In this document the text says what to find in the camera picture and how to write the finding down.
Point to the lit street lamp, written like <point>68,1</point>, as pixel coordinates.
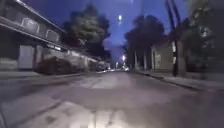
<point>123,58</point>

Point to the grey asphalt road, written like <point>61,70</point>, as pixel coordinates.
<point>120,96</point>

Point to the large dark tree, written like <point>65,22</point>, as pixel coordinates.
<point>87,30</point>

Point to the dark bush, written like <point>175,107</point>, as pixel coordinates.
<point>53,66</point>

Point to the dark utility pole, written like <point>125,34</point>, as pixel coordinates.
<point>174,43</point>

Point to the grey raised pavement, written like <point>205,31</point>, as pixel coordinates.
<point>186,81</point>

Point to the two-storey building with balcony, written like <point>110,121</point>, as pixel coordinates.
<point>26,36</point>

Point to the pale concrete pavement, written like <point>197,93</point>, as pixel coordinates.
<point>20,75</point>

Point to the building with plain wall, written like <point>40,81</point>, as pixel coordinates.
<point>163,56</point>

